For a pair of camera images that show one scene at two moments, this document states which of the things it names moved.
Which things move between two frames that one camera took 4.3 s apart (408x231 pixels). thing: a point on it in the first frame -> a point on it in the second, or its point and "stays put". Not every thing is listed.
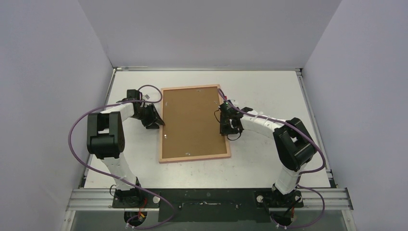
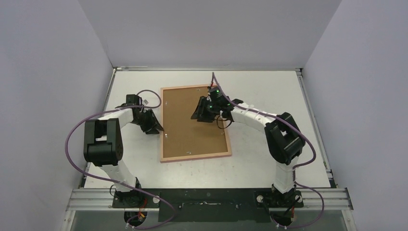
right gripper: x=229 y=125 -> x=204 y=111
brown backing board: x=192 y=126 stays put
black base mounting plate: x=209 y=205 stays put
